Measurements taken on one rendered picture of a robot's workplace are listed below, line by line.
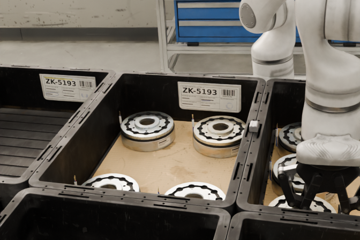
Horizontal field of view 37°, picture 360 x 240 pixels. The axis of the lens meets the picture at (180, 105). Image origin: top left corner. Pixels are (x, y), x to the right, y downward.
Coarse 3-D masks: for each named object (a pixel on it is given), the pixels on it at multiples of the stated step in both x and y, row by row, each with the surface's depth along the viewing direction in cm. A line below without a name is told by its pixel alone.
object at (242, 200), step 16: (272, 80) 102; (288, 80) 102; (304, 80) 102; (256, 144) 83; (256, 160) 79; (240, 192) 73; (240, 208) 70; (256, 208) 70; (272, 208) 69; (288, 208) 69
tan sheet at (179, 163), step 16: (176, 128) 109; (176, 144) 103; (192, 144) 103; (112, 160) 100; (128, 160) 99; (144, 160) 99; (160, 160) 99; (176, 160) 98; (192, 160) 98; (208, 160) 98; (224, 160) 98; (144, 176) 95; (160, 176) 94; (176, 176) 94; (192, 176) 94; (208, 176) 94; (224, 176) 93; (160, 192) 90; (224, 192) 89
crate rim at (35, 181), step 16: (112, 80) 107; (224, 80) 105; (240, 80) 104; (256, 80) 103; (256, 96) 98; (256, 112) 92; (80, 128) 91; (64, 144) 86; (240, 144) 84; (48, 160) 82; (240, 160) 80; (32, 176) 79; (240, 176) 76; (80, 192) 75; (96, 192) 75; (112, 192) 74; (128, 192) 74; (144, 192) 74; (224, 208) 70
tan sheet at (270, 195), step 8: (272, 160) 97; (272, 168) 95; (352, 184) 89; (272, 192) 89; (352, 192) 87; (264, 200) 87; (272, 200) 87; (328, 200) 86; (336, 200) 86; (336, 208) 84
